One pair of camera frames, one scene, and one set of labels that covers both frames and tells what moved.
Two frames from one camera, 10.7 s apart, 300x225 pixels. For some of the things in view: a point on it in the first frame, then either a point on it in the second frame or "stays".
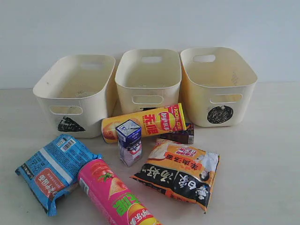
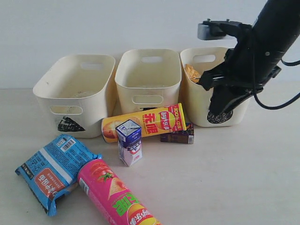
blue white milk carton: x=130 y=139 stays
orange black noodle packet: x=182 y=170 → x=192 y=74
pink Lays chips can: x=114 y=200 stays
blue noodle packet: x=55 y=170 stays
